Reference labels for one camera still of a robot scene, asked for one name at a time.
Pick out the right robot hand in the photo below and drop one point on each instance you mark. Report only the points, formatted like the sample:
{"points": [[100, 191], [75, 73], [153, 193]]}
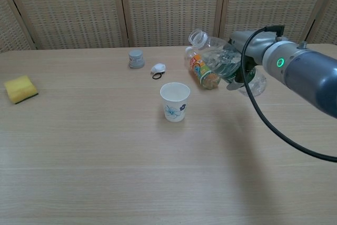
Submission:
{"points": [[250, 43]]}

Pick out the transparent plastic water bottle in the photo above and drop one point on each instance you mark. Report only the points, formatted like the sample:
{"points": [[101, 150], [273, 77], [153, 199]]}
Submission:
{"points": [[210, 51]]}

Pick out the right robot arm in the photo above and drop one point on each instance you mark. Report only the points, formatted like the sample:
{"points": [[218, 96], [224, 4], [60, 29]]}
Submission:
{"points": [[310, 72]]}

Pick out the orange label drink bottle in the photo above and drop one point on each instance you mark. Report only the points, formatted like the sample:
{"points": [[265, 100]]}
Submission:
{"points": [[201, 70]]}

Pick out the white flower print paper cup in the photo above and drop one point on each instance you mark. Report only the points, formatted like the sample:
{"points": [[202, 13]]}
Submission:
{"points": [[173, 106]]}

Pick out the small grey upturned cup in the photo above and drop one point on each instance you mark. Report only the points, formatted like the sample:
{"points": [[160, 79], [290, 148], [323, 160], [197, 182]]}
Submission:
{"points": [[137, 60]]}

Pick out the woven folding screen panel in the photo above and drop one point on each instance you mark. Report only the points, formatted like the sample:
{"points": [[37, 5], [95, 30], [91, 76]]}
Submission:
{"points": [[171, 6], [71, 9], [263, 1], [327, 24], [10, 32]]}

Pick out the yellow sponge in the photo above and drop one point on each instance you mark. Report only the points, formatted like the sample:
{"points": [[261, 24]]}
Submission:
{"points": [[19, 89]]}

